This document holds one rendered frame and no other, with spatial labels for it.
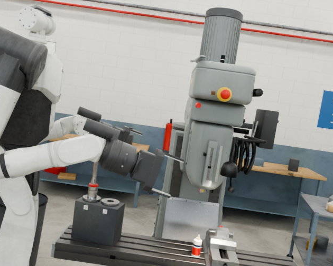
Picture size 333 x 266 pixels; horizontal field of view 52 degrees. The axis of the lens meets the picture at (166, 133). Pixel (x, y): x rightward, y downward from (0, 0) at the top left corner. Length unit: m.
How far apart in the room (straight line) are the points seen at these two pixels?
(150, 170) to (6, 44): 0.48
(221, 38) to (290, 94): 4.40
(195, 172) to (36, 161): 0.87
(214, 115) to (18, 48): 0.91
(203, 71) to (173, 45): 4.48
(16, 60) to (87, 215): 1.01
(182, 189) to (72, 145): 1.30
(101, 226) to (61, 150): 0.90
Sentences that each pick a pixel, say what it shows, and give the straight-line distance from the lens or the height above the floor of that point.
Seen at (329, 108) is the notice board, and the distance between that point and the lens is 6.42.
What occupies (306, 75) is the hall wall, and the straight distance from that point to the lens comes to 6.28.
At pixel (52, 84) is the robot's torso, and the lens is 1.07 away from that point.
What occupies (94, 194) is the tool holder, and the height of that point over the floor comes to 1.19.
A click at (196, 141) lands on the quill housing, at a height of 1.53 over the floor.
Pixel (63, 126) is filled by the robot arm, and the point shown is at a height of 1.53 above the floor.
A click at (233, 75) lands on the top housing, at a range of 1.46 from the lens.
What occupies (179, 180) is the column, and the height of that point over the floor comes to 1.23.
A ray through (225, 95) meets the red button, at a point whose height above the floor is 1.75.
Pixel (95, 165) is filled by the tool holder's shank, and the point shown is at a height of 1.33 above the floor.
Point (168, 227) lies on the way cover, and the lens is 2.07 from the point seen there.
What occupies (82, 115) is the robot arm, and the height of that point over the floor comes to 1.59.
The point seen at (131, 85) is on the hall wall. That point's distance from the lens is 5.91.
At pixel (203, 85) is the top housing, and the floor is 1.78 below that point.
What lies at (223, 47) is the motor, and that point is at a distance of 1.85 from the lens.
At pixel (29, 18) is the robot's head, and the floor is 1.89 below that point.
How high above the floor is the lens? 1.71
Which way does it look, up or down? 6 degrees down
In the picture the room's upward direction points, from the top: 8 degrees clockwise
